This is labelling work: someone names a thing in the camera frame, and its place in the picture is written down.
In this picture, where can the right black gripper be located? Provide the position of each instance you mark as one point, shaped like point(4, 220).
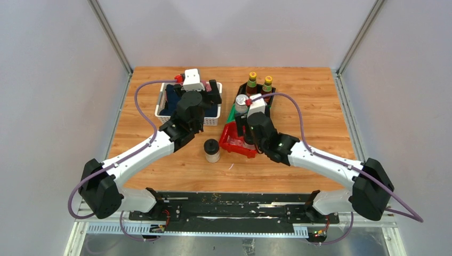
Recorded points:
point(241, 120)

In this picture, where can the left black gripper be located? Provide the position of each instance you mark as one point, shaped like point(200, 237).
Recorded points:
point(180, 92)

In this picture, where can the silver lid jar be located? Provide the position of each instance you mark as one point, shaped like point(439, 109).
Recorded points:
point(240, 104)

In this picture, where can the yellow cap sauce bottle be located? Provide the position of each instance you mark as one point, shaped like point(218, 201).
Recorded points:
point(251, 87)
point(267, 85)

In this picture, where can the black cap shaker front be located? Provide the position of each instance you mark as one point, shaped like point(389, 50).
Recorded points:
point(212, 150)

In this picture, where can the black cap shaker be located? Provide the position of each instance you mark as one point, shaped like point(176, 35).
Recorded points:
point(248, 143)
point(212, 150)

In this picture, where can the black cap shaker back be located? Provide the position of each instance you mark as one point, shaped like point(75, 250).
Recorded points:
point(248, 143)

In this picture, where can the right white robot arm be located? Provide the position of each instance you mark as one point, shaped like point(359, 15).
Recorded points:
point(366, 184)

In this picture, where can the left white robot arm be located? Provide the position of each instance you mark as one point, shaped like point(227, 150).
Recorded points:
point(100, 192)

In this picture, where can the black plastic bin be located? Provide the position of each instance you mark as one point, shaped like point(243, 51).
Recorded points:
point(267, 99)

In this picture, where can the green plastic bin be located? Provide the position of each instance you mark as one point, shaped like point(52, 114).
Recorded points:
point(231, 115)

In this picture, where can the pink cloth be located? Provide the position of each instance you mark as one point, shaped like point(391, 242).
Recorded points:
point(207, 86)

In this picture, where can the red plastic bin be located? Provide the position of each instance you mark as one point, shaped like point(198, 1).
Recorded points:
point(233, 143)

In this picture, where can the dark blue cloth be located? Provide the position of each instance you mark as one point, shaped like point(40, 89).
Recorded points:
point(170, 103)

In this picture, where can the white plastic basket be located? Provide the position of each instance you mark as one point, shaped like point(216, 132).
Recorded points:
point(208, 121)

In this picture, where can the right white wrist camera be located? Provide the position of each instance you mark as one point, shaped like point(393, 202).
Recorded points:
point(255, 104)

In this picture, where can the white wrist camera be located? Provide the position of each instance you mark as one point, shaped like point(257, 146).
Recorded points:
point(255, 104)
point(192, 81)

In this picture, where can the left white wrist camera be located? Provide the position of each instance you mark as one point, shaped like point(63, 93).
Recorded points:
point(192, 81)

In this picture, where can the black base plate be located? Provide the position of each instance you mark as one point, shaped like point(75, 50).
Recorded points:
point(231, 214)

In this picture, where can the aluminium rail frame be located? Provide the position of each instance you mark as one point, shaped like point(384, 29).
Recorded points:
point(302, 138)

